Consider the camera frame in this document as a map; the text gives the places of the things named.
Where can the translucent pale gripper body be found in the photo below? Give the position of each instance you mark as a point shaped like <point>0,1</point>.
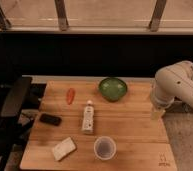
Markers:
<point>157,113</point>

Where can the white sponge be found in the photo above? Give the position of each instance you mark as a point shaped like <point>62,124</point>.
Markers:
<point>63,148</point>

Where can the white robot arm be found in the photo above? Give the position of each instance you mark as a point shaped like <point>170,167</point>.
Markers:
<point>173,81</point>

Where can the green ceramic bowl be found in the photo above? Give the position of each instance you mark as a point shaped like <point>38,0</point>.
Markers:
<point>112,89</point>

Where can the white tube bottle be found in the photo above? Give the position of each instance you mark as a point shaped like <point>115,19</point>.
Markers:
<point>87,124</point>

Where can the wooden cutting board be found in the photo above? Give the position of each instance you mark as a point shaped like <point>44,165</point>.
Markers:
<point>142,144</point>

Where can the orange carrot toy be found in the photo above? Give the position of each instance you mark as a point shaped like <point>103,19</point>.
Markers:
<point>70,96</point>

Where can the black office chair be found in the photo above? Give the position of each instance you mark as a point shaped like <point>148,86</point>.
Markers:
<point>10,129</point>

